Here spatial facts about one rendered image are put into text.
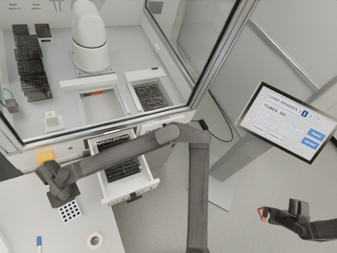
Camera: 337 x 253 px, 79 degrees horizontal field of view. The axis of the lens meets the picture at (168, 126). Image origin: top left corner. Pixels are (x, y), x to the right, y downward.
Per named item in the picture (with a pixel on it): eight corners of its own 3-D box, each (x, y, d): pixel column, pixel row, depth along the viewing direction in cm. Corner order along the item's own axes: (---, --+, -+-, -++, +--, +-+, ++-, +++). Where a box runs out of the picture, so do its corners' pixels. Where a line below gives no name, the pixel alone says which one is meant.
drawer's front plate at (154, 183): (156, 187, 111) (160, 180, 102) (102, 209, 99) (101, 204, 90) (155, 184, 112) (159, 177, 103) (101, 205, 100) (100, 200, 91)
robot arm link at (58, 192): (55, 198, 65) (71, 185, 68) (42, 182, 66) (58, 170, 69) (58, 202, 71) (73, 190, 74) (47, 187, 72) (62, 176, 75)
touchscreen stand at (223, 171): (227, 212, 197) (313, 177, 114) (186, 190, 199) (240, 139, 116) (238, 169, 226) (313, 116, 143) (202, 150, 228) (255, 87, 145)
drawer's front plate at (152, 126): (180, 125, 137) (185, 116, 128) (140, 137, 125) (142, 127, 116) (179, 123, 138) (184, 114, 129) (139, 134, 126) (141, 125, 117)
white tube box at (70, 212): (82, 215, 101) (82, 214, 98) (65, 226, 97) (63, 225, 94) (72, 194, 105) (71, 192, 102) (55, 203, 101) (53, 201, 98)
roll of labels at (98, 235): (85, 237, 96) (84, 237, 93) (100, 230, 99) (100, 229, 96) (90, 253, 93) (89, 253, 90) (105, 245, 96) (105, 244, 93)
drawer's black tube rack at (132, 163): (140, 173, 111) (142, 168, 106) (108, 184, 104) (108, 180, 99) (127, 139, 120) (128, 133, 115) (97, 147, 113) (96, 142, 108)
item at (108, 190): (152, 184, 110) (154, 180, 105) (104, 203, 99) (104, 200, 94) (128, 124, 126) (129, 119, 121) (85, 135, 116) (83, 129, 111)
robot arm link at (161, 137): (182, 139, 54) (188, 137, 65) (175, 119, 55) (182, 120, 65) (56, 187, 64) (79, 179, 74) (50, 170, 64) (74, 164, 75)
